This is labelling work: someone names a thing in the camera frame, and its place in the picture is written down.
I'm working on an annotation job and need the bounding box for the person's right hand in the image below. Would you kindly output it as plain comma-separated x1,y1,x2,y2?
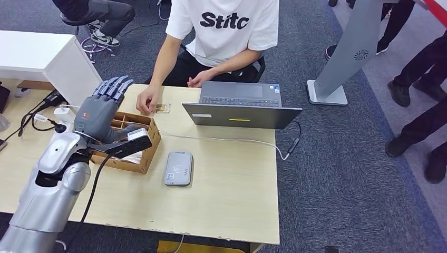
136,83,163,115

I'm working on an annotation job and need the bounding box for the wooden board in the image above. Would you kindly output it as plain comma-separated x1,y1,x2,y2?
17,81,56,91

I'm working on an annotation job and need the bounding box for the chrome base stool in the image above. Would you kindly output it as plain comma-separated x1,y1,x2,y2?
60,13,116,65

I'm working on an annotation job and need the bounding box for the dark grey laptop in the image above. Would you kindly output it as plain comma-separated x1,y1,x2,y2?
182,81,303,130

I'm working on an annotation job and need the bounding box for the white floor cable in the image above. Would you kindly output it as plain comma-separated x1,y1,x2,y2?
158,0,169,21

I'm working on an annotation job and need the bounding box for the black flat object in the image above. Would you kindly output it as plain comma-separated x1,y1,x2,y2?
0,82,12,114

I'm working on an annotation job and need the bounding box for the black power adapter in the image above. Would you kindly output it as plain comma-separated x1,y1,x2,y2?
42,90,67,108

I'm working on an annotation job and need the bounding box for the black floor cable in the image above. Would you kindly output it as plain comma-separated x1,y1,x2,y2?
119,21,161,38

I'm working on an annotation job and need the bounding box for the grey kiosk stand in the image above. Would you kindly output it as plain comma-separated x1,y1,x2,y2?
306,0,385,106

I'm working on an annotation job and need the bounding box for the white cabinet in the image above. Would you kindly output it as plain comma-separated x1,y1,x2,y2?
0,30,103,112

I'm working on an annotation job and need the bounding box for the cardboard compartment organizer box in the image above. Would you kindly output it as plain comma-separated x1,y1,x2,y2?
89,111,162,174

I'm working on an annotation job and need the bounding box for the thin white charger cable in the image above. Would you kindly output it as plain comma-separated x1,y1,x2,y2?
60,104,290,161

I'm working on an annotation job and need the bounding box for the yellow object under desk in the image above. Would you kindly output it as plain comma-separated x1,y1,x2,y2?
157,240,247,253

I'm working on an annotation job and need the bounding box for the black cable with plug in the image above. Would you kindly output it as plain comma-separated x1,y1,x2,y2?
18,104,67,138

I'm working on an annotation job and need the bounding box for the black laptop adapter cable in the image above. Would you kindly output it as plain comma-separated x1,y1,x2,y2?
287,120,302,156

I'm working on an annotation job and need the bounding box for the white charger plug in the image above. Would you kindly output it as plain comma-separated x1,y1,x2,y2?
53,106,78,124

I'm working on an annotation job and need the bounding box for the red strap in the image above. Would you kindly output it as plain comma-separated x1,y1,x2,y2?
421,0,447,28

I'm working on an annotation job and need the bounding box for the person's left hand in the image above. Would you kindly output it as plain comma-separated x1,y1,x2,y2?
187,70,217,89

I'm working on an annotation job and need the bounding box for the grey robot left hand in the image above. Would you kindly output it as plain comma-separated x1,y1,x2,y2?
73,75,139,144

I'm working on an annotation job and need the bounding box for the grey card reader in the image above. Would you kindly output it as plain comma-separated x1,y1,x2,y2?
164,150,194,187

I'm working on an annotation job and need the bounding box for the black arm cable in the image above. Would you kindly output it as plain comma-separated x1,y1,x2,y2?
64,153,112,253

